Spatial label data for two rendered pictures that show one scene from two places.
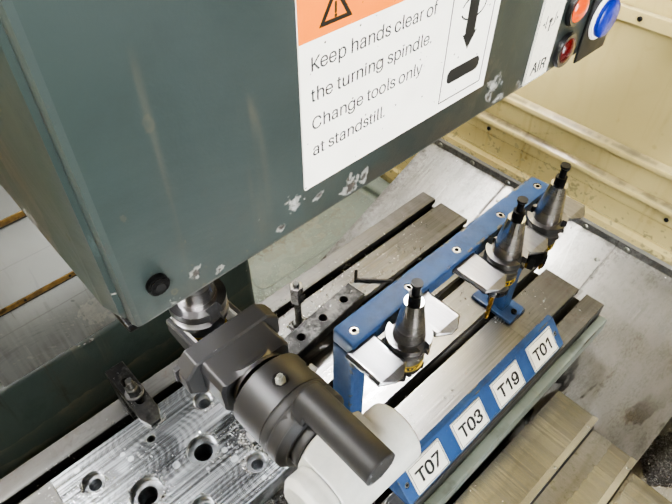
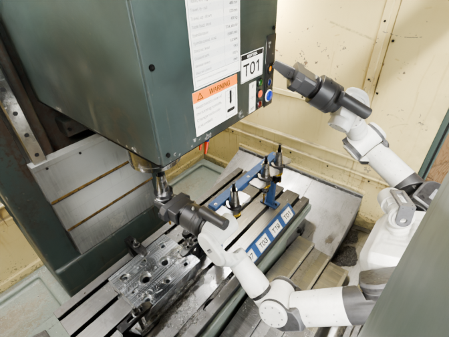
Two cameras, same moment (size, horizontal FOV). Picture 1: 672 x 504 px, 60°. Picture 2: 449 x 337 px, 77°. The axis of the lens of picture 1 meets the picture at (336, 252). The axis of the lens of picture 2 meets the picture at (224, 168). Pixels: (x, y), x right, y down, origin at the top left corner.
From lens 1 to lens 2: 37 cm
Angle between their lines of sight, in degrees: 11
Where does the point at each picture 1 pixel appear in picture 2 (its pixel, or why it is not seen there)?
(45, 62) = (154, 107)
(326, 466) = (210, 228)
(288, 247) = not seen: hidden behind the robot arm
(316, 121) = (198, 120)
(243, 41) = (183, 103)
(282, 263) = not seen: hidden behind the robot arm
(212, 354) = (170, 206)
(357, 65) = (205, 108)
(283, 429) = (196, 221)
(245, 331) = (180, 199)
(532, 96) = (273, 127)
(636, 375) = (327, 225)
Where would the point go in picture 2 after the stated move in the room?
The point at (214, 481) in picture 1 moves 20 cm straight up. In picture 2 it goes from (170, 271) to (162, 238)
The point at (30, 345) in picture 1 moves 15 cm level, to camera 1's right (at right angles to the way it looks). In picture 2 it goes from (91, 236) to (124, 232)
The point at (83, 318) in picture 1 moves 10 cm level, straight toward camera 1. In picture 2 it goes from (111, 225) to (120, 236)
